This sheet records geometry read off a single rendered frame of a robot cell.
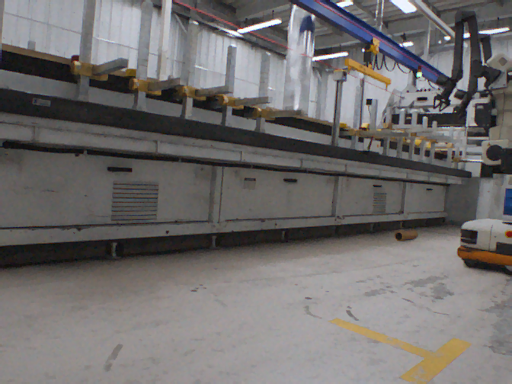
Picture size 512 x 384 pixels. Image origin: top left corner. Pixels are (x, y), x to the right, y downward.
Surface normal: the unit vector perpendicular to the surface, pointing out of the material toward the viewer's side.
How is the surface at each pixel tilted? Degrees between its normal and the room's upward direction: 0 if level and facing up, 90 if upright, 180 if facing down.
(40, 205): 89
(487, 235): 90
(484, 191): 90
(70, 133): 90
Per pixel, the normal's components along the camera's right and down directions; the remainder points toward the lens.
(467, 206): -0.70, -0.02
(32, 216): 0.71, 0.10
